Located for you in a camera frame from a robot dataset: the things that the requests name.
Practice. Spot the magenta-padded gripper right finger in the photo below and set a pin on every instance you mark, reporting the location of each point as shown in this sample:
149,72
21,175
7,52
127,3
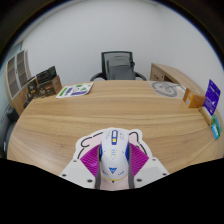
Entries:
150,170

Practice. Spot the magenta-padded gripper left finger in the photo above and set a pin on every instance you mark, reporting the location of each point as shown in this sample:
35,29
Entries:
78,171

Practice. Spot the white and blue computer mouse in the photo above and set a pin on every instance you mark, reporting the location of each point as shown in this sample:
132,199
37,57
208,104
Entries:
114,155

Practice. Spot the white and green leaflet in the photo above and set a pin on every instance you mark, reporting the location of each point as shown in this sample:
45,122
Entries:
75,90

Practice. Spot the orange-brown wooden box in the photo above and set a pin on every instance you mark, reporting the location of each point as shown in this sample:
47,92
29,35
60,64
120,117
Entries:
192,99

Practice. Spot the green and teal packet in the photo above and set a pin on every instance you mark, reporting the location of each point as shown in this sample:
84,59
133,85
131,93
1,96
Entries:
218,122

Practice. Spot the dark brown cardboard box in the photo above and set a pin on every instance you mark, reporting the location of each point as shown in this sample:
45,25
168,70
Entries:
50,87

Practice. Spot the purple standing pouch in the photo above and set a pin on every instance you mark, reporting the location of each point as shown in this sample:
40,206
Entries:
212,96

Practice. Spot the black cardboard box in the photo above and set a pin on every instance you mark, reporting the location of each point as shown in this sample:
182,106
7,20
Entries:
46,74

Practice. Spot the black mesh office chair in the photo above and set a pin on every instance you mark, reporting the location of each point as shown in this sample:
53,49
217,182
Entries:
118,66

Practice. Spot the wooden shelf unit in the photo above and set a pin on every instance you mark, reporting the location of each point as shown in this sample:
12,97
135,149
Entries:
16,78

